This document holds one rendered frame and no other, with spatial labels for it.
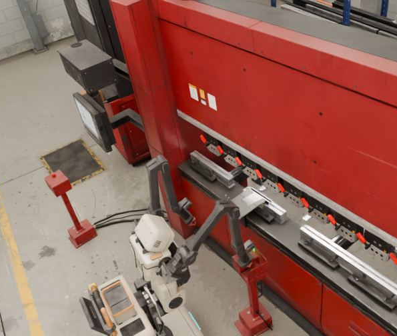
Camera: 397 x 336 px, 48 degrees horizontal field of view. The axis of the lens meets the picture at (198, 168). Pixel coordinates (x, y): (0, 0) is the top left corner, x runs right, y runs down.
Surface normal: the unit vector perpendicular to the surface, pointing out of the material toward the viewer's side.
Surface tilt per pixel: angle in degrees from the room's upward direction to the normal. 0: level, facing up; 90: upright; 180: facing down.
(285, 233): 0
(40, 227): 0
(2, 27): 90
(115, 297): 0
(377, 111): 90
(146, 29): 90
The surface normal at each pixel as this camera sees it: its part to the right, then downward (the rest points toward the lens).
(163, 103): 0.61, 0.43
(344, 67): -0.78, 0.48
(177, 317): -0.14, -0.76
